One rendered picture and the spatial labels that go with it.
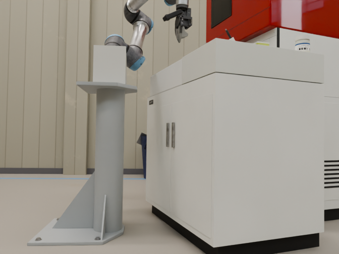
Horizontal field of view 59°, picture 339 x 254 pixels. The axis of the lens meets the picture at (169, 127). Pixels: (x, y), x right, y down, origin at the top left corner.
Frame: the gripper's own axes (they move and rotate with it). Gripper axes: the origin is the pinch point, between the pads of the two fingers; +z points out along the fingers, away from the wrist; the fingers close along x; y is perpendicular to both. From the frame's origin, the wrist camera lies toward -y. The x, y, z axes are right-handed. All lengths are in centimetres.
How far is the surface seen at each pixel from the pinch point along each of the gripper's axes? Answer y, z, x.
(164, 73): -3.9, 17.6, 12.1
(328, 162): 102, 71, -16
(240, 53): 9, 19, -50
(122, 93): -31.3, 32.8, 5.6
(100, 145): -43, 62, 6
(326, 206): 100, 101, -16
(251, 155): 15, 64, -50
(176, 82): -3.9, 26.7, -8.1
